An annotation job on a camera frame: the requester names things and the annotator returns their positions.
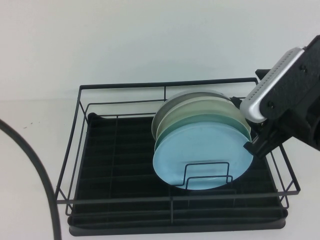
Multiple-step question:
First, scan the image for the black ribbed drip tray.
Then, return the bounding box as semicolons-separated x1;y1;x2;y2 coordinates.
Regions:
67;112;288;237

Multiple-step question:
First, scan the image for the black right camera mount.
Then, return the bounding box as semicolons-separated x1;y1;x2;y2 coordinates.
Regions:
258;34;320;121

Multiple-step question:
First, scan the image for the grey round plate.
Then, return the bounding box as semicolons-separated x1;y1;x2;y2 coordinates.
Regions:
151;90;232;138

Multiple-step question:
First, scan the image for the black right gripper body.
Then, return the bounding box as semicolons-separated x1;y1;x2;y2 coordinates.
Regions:
264;107;312;145

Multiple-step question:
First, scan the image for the cream round plate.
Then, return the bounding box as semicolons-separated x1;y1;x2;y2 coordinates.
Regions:
156;99;252;141

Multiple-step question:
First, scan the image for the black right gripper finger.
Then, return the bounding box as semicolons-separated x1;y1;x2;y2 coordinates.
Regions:
229;96;245;110
243;123;283;160

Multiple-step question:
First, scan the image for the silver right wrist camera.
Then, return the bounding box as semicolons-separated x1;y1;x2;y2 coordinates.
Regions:
239;46;306;123

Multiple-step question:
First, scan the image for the mint green round plate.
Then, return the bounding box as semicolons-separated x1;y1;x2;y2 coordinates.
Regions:
154;113;252;151

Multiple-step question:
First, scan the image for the light blue round plate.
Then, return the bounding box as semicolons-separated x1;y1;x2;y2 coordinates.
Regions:
152;122;255;191

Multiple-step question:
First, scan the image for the black wire dish rack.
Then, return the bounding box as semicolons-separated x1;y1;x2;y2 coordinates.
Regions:
56;76;301;218

